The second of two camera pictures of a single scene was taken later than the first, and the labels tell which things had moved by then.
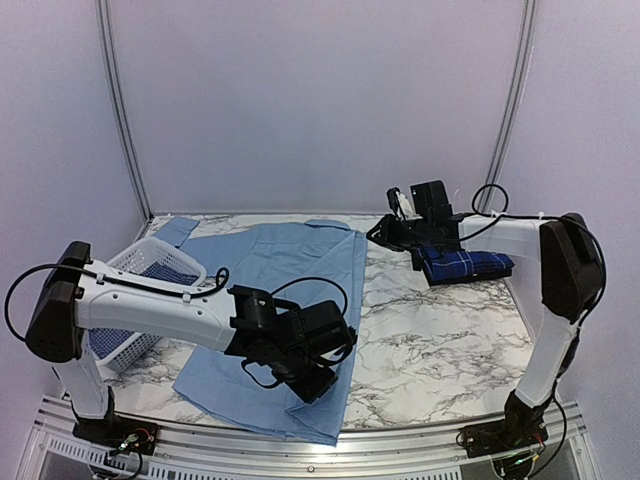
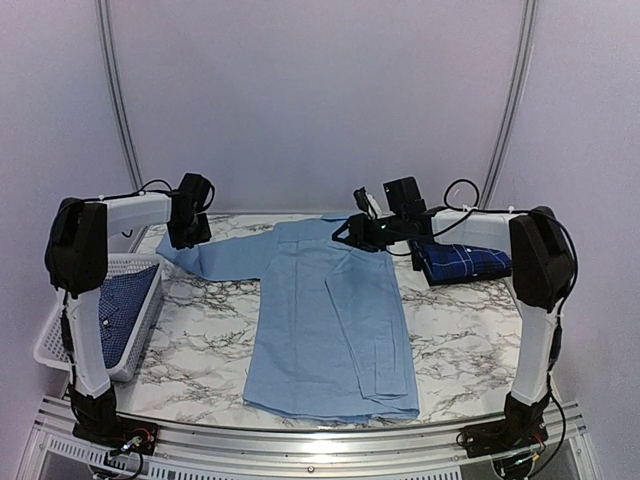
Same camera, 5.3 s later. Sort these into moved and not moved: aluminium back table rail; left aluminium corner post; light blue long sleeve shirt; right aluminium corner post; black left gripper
Moved: light blue long sleeve shirt; black left gripper
Not moved: right aluminium corner post; left aluminium corner post; aluminium back table rail
